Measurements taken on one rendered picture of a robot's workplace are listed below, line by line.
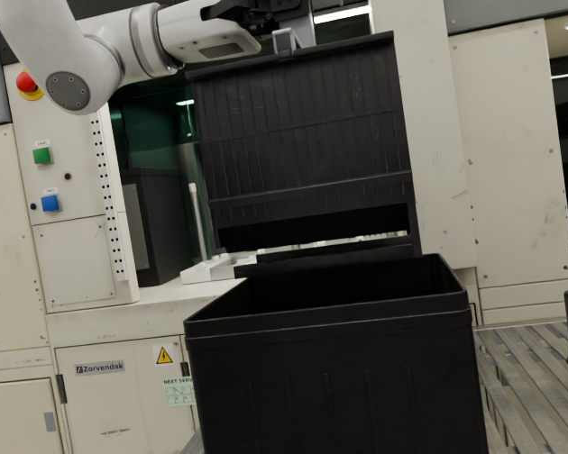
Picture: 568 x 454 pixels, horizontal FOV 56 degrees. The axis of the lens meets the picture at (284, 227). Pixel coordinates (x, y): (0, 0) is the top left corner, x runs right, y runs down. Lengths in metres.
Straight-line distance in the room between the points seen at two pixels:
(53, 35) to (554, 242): 0.85
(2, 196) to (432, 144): 0.88
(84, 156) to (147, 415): 0.55
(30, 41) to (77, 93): 0.07
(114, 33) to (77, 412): 0.85
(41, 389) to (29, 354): 0.08
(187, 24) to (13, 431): 1.02
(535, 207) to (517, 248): 0.08
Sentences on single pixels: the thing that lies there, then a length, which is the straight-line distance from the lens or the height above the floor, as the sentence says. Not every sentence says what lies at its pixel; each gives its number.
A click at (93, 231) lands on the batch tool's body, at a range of 1.19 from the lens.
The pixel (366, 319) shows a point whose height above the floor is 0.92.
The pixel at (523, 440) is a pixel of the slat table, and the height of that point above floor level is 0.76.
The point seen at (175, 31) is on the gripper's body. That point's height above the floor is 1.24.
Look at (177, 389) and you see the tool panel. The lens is 1.17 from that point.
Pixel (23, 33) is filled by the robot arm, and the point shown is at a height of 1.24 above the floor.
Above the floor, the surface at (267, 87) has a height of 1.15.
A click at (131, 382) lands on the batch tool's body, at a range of 1.21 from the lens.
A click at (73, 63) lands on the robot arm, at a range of 0.63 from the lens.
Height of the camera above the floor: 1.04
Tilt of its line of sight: 3 degrees down
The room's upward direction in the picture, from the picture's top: 9 degrees counter-clockwise
